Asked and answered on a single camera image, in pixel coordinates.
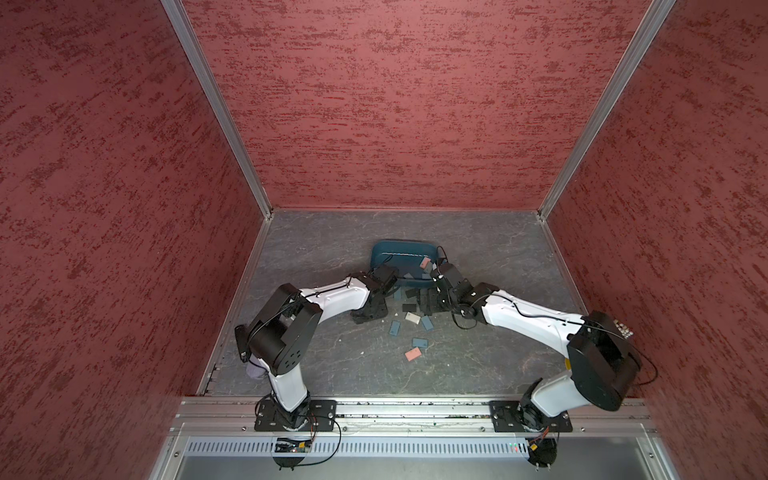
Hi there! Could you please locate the aluminium front rail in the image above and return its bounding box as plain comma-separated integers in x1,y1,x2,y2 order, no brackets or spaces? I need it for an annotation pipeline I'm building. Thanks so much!
170,396,659,439

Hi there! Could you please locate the aluminium corner post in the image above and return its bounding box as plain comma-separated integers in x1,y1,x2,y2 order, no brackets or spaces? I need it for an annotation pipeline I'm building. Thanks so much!
161,0,273,221
538,0,676,223

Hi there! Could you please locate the right aluminium corner post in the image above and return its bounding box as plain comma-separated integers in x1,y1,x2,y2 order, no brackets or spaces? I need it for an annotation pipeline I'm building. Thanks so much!
538,0,676,223

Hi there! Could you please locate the lavender cloth at left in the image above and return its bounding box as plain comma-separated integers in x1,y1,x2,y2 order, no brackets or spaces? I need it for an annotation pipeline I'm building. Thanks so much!
246,358,268,380

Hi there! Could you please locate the left aluminium corner post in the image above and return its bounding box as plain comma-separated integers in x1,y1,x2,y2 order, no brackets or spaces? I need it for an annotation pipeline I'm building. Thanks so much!
161,0,273,221

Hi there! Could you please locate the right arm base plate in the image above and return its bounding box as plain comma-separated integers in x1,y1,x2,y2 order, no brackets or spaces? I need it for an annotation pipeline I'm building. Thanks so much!
489,401,573,434

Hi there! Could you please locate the blue eraser centre right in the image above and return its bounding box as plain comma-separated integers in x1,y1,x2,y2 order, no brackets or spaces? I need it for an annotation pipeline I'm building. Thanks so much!
420,316,434,331

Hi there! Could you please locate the teal plastic storage box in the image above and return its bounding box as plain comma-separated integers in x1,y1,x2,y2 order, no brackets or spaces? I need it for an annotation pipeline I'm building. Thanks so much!
370,240,441,288

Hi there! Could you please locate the perforated cable tray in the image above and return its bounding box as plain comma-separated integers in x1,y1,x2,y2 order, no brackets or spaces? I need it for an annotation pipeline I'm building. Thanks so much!
184,436,529,460

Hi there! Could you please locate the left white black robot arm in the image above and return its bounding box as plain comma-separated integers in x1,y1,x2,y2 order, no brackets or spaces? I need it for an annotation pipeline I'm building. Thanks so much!
234,266,398,431

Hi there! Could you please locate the cream white eraser centre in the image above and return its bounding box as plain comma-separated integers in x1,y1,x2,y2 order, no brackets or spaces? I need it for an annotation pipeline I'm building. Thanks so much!
405,312,421,324

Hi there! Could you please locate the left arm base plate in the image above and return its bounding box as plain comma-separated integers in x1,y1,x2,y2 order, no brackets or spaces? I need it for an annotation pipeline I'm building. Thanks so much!
253,397,337,433

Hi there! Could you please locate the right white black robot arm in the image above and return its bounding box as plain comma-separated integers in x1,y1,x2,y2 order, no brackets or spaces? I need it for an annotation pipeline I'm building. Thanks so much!
416,283,642,433

